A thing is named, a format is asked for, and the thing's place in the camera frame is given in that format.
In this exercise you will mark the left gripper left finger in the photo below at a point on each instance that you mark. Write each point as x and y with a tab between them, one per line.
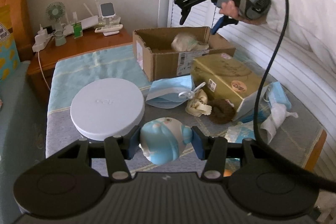
118	149

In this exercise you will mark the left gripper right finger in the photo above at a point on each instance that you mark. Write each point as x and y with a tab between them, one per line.
213	150

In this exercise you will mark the blue patterned sachet pouch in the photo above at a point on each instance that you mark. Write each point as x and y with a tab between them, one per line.
240	131

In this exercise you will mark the brown scrunchie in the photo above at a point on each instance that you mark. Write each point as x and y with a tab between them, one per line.
222	112

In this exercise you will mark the blue white plush toy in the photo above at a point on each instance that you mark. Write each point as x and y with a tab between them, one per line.
163	140

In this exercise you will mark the cream scrunchie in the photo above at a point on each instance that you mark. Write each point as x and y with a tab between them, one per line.
199	106

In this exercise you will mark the beige embroidered drawstring pouch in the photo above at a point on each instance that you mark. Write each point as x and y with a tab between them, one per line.
184	42

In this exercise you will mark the person right forearm sleeve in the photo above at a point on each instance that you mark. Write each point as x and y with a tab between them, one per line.
311	25

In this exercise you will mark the clear jar white lid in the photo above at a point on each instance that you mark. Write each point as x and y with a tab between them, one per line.
107	107

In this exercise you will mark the gold tissue pack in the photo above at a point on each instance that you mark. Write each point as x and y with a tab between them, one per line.
227	79

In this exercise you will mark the brown cardboard box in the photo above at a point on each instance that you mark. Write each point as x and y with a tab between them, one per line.
154	54

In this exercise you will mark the grey blue checked blanket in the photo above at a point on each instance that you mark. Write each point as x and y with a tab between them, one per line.
72	74

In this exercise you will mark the white louvered door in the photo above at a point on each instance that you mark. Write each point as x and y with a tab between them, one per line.
301	72

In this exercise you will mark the wooden nightstand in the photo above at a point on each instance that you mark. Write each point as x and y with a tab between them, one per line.
42	66

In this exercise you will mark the white remote control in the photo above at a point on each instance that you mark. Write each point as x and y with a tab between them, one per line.
109	30

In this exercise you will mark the green white small bottle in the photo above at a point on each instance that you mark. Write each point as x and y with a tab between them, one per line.
77	27

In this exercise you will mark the white phone stand device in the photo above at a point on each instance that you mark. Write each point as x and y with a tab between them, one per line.
107	12

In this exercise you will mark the white power strip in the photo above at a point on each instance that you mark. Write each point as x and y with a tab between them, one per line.
42	38

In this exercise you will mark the small green desk fan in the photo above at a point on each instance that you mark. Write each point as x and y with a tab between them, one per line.
54	12

